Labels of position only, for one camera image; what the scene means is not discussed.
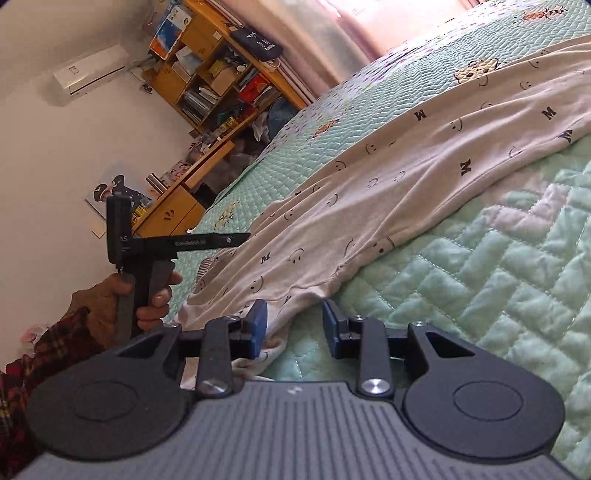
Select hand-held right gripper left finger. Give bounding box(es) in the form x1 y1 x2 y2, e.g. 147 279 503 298
115 299 269 398

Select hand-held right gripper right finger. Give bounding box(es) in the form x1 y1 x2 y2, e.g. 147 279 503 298
322 300 476 396

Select beige smiley print pants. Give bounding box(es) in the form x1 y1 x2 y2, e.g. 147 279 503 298
178 34 591 384

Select person's left forearm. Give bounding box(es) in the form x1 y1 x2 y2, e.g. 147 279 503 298
0 307 109 467

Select person's left hand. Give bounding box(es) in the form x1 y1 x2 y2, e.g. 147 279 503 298
69 270 184 352

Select wooden desk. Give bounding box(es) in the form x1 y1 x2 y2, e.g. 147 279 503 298
131 108 259 238

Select green quilted bee bedspread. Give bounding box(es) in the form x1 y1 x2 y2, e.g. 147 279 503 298
164 0 591 467

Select white air conditioner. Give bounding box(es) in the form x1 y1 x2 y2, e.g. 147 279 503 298
53 45 130 95

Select wooden bookshelf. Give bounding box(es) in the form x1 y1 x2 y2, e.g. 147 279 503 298
143 0 310 139

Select black hanging bag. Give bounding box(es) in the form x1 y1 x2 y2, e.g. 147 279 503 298
231 28 282 63

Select blue orange box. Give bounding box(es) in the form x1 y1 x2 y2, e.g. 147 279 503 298
150 0 195 58

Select pink curtain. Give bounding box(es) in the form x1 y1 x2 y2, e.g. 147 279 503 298
222 0 384 97

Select wall poster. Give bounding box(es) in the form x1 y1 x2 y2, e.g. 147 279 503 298
85 161 153 222

